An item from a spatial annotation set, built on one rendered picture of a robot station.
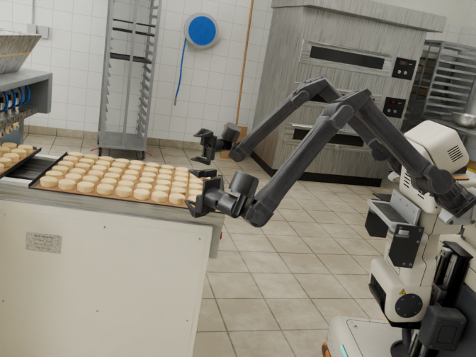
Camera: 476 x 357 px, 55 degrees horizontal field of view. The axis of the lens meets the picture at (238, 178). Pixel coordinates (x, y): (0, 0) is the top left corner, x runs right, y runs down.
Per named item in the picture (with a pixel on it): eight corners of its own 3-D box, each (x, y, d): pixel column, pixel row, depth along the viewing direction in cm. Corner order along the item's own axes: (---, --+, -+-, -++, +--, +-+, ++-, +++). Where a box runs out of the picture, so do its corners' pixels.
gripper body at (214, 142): (202, 132, 188) (215, 132, 193) (200, 156, 191) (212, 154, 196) (214, 136, 184) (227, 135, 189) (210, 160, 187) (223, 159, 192)
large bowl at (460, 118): (441, 122, 559) (445, 110, 555) (467, 125, 571) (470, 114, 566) (463, 129, 524) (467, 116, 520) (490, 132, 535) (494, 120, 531)
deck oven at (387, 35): (273, 185, 492) (313, -13, 434) (244, 154, 601) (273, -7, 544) (397, 195, 537) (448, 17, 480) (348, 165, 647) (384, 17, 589)
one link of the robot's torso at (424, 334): (418, 319, 194) (435, 267, 187) (452, 365, 167) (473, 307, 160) (358, 312, 191) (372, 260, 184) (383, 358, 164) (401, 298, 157)
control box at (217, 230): (206, 258, 156) (212, 220, 152) (207, 229, 179) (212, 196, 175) (217, 259, 157) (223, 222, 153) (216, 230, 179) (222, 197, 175)
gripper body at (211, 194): (195, 212, 131) (214, 222, 126) (200, 178, 128) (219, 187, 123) (212, 208, 135) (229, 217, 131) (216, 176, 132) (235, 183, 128)
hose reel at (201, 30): (205, 108, 571) (219, 15, 540) (207, 110, 558) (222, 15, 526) (172, 103, 559) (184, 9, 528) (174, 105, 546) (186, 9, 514)
